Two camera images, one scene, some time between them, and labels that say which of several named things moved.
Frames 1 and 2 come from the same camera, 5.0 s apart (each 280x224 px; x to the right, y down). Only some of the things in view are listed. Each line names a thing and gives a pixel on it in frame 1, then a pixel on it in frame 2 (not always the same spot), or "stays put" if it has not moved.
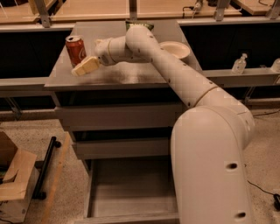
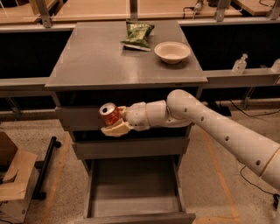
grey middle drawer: (87, 149) stays put
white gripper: (102, 52) → (136, 115)
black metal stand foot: (45, 166) stays put
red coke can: (76, 49) → (109, 113)
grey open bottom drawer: (131, 191) stays put
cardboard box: (18, 182) stays put
